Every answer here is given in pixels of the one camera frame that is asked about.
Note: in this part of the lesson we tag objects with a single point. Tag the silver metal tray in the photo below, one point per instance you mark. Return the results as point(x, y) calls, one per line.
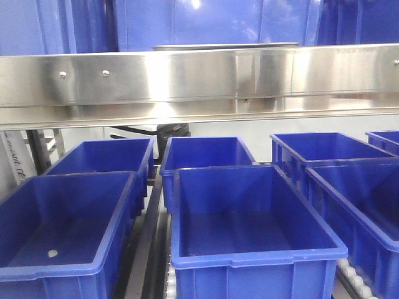
point(223, 46)

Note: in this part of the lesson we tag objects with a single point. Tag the blue bin back centre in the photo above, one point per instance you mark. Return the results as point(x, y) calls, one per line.
point(199, 152)

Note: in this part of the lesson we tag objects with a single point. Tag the blue bin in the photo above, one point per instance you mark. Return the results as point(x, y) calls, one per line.
point(385, 140)
point(247, 232)
point(360, 203)
point(199, 152)
point(63, 236)
point(107, 156)
point(293, 152)

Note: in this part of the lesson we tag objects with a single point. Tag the blue bin back left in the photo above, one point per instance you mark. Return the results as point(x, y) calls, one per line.
point(107, 156)

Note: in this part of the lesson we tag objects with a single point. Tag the blue bin front centre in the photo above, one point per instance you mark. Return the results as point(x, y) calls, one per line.
point(247, 232)

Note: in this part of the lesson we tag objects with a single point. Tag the blue bin back right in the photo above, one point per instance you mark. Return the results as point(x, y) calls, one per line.
point(293, 152)

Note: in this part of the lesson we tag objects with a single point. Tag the large blue crate upper left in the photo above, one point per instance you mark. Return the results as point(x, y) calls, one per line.
point(141, 25)

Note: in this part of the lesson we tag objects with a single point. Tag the large blue crate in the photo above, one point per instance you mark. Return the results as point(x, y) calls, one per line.
point(141, 25)
point(358, 22)

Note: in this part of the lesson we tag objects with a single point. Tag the blue bin front left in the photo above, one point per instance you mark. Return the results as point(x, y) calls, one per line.
point(63, 236)

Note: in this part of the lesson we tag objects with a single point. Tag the blue bin front right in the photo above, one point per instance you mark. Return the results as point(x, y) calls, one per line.
point(360, 203)

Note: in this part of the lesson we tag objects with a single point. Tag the blue bin far right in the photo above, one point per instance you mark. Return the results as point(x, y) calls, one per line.
point(385, 140)

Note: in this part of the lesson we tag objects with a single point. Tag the large blue crate upper right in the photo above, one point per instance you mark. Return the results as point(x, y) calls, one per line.
point(358, 22)

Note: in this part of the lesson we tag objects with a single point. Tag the black bracket under shelf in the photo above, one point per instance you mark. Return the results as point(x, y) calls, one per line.
point(162, 133)

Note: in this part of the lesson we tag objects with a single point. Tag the stainless steel shelf rail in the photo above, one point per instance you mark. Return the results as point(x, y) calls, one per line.
point(189, 86)

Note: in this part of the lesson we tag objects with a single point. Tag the steel ladder frame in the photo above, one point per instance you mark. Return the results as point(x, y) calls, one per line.
point(41, 147)

